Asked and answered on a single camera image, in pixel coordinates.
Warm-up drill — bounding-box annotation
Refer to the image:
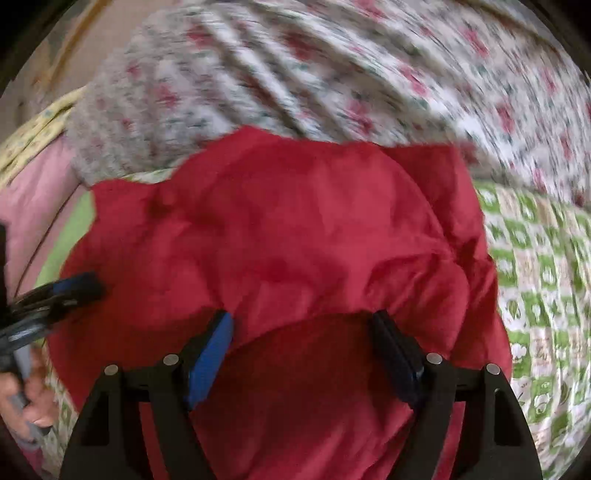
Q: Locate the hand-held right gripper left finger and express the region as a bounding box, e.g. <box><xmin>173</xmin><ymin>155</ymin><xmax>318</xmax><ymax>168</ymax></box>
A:
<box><xmin>59</xmin><ymin>310</ymin><xmax>235</xmax><ymax>480</ymax></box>

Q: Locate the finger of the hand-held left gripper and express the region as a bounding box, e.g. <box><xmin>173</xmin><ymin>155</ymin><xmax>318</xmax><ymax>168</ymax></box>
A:
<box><xmin>0</xmin><ymin>298</ymin><xmax>100</xmax><ymax>344</ymax></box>
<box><xmin>13</xmin><ymin>271</ymin><xmax>108</xmax><ymax>306</ymax></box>

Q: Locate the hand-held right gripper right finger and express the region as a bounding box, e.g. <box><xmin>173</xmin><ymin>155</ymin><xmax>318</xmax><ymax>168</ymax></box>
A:
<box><xmin>372</xmin><ymin>309</ymin><xmax>544</xmax><ymax>480</ymax></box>

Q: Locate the red quilted jacket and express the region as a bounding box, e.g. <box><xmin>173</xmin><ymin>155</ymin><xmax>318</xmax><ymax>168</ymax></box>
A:
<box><xmin>48</xmin><ymin>126</ymin><xmax>514</xmax><ymax>480</ymax></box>

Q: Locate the person's left hand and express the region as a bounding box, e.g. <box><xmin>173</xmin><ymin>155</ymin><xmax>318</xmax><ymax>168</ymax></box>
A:
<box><xmin>0</xmin><ymin>348</ymin><xmax>60</xmax><ymax>431</ymax></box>

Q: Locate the pink blanket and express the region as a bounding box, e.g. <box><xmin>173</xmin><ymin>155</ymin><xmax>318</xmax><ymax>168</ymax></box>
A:
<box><xmin>0</xmin><ymin>137</ymin><xmax>91</xmax><ymax>298</ymax></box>

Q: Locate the yellow floral cloth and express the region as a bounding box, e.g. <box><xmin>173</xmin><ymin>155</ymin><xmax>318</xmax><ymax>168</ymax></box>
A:
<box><xmin>0</xmin><ymin>85</ymin><xmax>93</xmax><ymax>188</ymax></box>

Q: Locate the green patterned blanket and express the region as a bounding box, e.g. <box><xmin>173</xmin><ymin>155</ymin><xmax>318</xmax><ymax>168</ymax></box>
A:
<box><xmin>33</xmin><ymin>168</ymin><xmax>591</xmax><ymax>480</ymax></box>

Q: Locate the floral bed quilt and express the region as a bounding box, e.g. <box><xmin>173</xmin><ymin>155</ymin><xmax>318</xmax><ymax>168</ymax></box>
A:
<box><xmin>67</xmin><ymin>0</ymin><xmax>591</xmax><ymax>209</ymax></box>

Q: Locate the wooden picture frame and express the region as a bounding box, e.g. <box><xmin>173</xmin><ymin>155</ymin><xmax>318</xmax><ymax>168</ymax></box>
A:
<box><xmin>44</xmin><ymin>0</ymin><xmax>112</xmax><ymax>86</ymax></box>

